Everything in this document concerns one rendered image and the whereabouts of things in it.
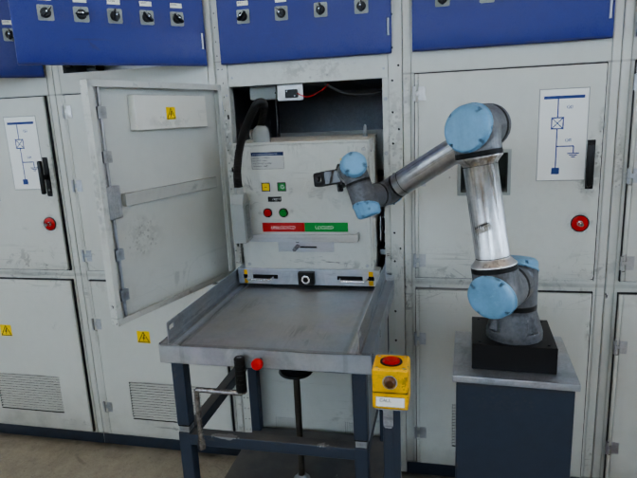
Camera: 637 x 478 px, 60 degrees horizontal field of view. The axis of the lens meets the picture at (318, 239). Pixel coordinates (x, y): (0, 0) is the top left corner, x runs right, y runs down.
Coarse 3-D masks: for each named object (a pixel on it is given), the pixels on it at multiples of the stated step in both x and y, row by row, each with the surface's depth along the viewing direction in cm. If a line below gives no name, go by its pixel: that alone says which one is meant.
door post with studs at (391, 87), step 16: (400, 0) 188; (400, 16) 189; (400, 32) 190; (400, 48) 192; (400, 64) 193; (384, 80) 196; (400, 80) 194; (384, 96) 197; (400, 96) 195; (384, 112) 198; (400, 112) 196; (384, 128) 199; (400, 128) 198; (384, 144) 201; (400, 144) 199; (384, 160) 202; (400, 160) 200; (384, 176) 203; (400, 208) 204; (400, 224) 205; (400, 240) 207; (400, 256) 208; (400, 272) 209; (400, 288) 211; (400, 304) 212; (400, 320) 214; (400, 336) 215; (400, 352) 217
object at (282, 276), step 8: (240, 272) 210; (256, 272) 209; (264, 272) 208; (272, 272) 207; (280, 272) 206; (288, 272) 206; (296, 272) 205; (320, 272) 203; (328, 272) 202; (336, 272) 202; (344, 272) 201; (352, 272) 200; (360, 272) 200; (376, 272) 198; (240, 280) 211; (272, 280) 208; (280, 280) 207; (288, 280) 207; (296, 280) 206; (320, 280) 204; (328, 280) 203; (336, 280) 202; (344, 280) 202; (352, 280) 201; (360, 280) 200; (376, 280) 199
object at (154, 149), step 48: (96, 96) 162; (144, 96) 175; (192, 96) 195; (96, 144) 159; (144, 144) 180; (192, 144) 201; (96, 192) 163; (144, 192) 178; (192, 192) 200; (144, 240) 182; (192, 240) 204; (144, 288) 184; (192, 288) 201
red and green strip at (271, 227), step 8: (264, 224) 204; (272, 224) 203; (280, 224) 202; (288, 224) 202; (296, 224) 201; (304, 224) 200; (312, 224) 200; (320, 224) 199; (328, 224) 198; (336, 224) 198; (344, 224) 197
